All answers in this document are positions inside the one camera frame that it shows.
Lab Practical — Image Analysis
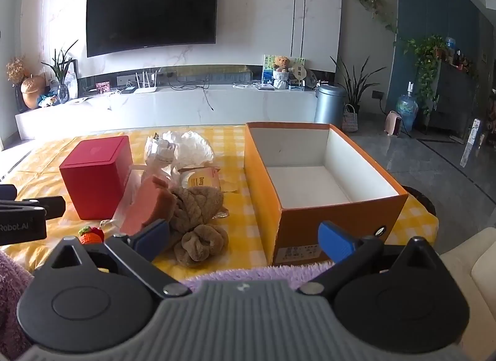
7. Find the black wall television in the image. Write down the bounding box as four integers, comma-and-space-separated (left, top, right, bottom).
86, 0, 219, 58

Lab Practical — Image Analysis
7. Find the red square box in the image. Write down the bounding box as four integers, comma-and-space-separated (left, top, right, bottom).
59, 136, 133, 220

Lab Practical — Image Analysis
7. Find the blue water jug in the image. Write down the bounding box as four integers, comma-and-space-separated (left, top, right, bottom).
396, 82, 419, 133

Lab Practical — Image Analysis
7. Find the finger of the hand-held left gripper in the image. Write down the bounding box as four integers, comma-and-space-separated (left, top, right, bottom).
17, 196, 66, 219

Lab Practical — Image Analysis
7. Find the round hand fan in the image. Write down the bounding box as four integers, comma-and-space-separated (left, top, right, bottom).
290, 65, 311, 88

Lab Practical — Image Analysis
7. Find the brown acorn shaped jar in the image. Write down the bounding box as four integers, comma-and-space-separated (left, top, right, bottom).
20, 75, 46, 109

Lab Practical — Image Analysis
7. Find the black dangling cable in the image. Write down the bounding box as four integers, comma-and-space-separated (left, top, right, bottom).
201, 74, 215, 111

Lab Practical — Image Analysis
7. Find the black round bin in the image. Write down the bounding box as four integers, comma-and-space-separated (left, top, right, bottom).
403, 185, 436, 214

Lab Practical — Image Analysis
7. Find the white plastic bag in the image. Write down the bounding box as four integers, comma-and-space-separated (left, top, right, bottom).
144, 130, 215, 183

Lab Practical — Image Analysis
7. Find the purple fluffy blanket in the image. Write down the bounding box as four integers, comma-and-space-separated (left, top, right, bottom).
0, 250, 334, 354

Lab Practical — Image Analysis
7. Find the silver trash can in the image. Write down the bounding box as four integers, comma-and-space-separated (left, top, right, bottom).
314, 84, 347, 130

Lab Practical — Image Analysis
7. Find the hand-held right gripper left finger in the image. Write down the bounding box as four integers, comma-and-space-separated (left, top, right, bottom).
50, 219, 192, 297

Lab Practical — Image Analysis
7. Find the brown braided plush cloth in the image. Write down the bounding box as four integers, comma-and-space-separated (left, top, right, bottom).
170, 186, 230, 267

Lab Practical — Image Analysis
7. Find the black framed picture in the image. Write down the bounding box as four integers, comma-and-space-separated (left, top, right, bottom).
64, 59, 78, 98

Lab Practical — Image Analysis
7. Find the yellow checked tablecloth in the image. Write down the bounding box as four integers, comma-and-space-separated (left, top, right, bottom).
0, 124, 440, 280

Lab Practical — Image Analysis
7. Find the green painted picture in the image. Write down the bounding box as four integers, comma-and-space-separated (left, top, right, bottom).
263, 55, 306, 84

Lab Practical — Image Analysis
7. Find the white television cabinet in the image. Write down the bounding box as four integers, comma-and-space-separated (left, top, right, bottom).
15, 84, 318, 140

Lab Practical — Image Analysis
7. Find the long leaf potted plant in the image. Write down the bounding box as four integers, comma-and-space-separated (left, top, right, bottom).
329, 55, 388, 114

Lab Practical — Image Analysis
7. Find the grass plant in glass vase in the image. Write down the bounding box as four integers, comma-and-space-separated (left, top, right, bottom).
42, 40, 78, 104

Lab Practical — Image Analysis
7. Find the yellow label soft packet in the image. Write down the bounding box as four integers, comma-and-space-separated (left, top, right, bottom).
178, 165, 221, 192

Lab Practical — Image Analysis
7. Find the woven checked bag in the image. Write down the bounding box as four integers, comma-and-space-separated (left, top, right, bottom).
342, 104, 360, 133

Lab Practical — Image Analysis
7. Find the trailing pothos plant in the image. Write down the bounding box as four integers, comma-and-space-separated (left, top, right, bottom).
403, 35, 450, 114

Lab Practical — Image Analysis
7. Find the beige sofa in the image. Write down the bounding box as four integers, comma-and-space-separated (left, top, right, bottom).
438, 227, 496, 361

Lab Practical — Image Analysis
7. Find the pink space heater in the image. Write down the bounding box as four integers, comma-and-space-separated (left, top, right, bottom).
386, 111, 404, 137

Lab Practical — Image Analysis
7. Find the knitted strawberry toy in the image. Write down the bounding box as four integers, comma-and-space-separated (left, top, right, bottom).
78, 226, 105, 245

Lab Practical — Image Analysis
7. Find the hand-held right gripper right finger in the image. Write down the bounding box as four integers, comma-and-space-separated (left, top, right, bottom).
296, 221, 440, 296

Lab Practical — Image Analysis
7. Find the orange cardboard box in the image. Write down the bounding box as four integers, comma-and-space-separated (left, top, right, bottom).
244, 122, 409, 266

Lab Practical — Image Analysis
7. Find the pink soft sponge block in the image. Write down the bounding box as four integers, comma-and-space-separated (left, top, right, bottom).
120, 176, 177, 235

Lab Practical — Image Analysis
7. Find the dark grey cabinet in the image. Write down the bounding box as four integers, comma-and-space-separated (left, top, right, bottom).
428, 60, 477, 133

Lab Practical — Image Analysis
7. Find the white router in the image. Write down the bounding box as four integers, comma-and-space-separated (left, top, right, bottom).
134, 68, 157, 94

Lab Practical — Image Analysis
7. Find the white standing board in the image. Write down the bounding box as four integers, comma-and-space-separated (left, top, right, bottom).
460, 118, 482, 168

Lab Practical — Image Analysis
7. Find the dried flower bunch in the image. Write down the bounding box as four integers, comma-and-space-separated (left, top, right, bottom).
6, 56, 29, 86

